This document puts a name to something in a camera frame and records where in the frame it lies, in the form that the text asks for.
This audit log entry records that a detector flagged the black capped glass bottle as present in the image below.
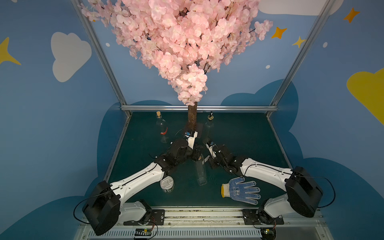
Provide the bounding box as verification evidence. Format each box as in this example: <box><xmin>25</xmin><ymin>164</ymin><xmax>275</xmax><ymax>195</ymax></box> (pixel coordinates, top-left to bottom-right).
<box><xmin>195</xmin><ymin>153</ymin><xmax>208</xmax><ymax>186</ymax></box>

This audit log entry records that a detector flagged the blue dotted work glove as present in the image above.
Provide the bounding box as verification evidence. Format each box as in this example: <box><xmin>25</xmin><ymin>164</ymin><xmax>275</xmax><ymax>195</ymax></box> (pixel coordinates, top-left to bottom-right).
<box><xmin>221</xmin><ymin>177</ymin><xmax>261</xmax><ymax>205</ymax></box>

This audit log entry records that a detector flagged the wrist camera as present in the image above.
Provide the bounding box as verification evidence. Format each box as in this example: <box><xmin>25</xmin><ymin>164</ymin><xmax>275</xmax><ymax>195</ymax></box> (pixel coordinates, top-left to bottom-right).
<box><xmin>206</xmin><ymin>140</ymin><xmax>216</xmax><ymax>159</ymax></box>
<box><xmin>185</xmin><ymin>130</ymin><xmax>198</xmax><ymax>149</ymax></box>

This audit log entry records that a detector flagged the cork stoppered glass bottle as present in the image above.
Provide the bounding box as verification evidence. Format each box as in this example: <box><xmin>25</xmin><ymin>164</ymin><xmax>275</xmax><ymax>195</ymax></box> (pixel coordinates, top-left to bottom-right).
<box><xmin>156</xmin><ymin>111</ymin><xmax>168</xmax><ymax>144</ymax></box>

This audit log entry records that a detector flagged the brown tree base plate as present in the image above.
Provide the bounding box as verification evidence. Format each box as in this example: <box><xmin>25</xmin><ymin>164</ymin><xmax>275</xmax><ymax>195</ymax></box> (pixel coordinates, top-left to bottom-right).
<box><xmin>195</xmin><ymin>123</ymin><xmax>204</xmax><ymax>138</ymax></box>

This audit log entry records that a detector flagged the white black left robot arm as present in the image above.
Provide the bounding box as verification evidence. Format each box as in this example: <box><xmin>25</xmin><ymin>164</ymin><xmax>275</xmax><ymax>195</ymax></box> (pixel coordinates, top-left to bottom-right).
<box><xmin>82</xmin><ymin>139</ymin><xmax>203</xmax><ymax>236</ymax></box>

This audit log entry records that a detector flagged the aluminium frame post right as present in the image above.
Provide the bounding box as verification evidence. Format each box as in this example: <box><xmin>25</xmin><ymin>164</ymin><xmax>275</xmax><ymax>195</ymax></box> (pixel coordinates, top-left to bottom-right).
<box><xmin>266</xmin><ymin>0</ymin><xmax>337</xmax><ymax>119</ymax></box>

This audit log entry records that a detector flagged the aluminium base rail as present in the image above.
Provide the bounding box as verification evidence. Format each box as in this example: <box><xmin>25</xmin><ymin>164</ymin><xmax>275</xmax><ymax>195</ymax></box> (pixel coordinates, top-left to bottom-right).
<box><xmin>74</xmin><ymin>207</ymin><xmax>333</xmax><ymax>240</ymax></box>

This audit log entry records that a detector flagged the pink cherry blossom tree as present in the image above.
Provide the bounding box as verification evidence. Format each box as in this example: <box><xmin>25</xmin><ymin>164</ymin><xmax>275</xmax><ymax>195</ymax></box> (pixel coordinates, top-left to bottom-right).
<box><xmin>80</xmin><ymin>0</ymin><xmax>273</xmax><ymax>130</ymax></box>

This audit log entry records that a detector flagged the clear square glass bottle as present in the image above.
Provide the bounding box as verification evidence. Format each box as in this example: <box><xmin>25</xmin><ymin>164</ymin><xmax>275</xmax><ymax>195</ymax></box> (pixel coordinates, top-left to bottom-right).
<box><xmin>202</xmin><ymin>112</ymin><xmax>214</xmax><ymax>144</ymax></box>

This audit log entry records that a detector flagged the aluminium frame post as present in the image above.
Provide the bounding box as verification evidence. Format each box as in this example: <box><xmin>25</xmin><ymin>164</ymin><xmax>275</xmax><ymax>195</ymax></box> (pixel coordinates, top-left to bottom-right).
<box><xmin>266</xmin><ymin>0</ymin><xmax>337</xmax><ymax>119</ymax></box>
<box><xmin>71</xmin><ymin>0</ymin><xmax>132</xmax><ymax>118</ymax></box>

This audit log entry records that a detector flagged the small green circuit board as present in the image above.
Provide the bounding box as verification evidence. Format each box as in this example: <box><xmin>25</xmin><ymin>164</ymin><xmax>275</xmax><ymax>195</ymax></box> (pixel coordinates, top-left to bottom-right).
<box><xmin>134</xmin><ymin>229</ymin><xmax>152</xmax><ymax>238</ymax></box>

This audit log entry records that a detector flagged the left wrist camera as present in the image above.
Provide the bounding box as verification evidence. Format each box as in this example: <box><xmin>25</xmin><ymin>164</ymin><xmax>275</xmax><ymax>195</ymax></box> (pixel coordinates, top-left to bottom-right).
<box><xmin>185</xmin><ymin>130</ymin><xmax>198</xmax><ymax>149</ymax></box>

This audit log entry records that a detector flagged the aluminium frame post left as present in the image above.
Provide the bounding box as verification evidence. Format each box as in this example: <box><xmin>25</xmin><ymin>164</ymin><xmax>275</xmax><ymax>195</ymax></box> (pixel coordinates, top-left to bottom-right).
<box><xmin>71</xmin><ymin>0</ymin><xmax>132</xmax><ymax>118</ymax></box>

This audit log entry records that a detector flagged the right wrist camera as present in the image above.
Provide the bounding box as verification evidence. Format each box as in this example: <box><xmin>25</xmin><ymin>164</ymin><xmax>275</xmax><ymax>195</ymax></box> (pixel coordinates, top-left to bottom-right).
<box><xmin>206</xmin><ymin>140</ymin><xmax>216</xmax><ymax>159</ymax></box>

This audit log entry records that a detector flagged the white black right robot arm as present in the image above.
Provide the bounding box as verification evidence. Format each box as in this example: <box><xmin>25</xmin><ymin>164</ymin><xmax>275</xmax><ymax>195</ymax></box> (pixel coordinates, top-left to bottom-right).
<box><xmin>206</xmin><ymin>141</ymin><xmax>323</xmax><ymax>224</ymax></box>

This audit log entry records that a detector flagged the aluminium back crossbar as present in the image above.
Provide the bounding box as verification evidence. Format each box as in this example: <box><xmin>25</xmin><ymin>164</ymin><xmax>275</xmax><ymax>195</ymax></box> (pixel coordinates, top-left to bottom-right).
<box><xmin>121</xmin><ymin>105</ymin><xmax>278</xmax><ymax>112</ymax></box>

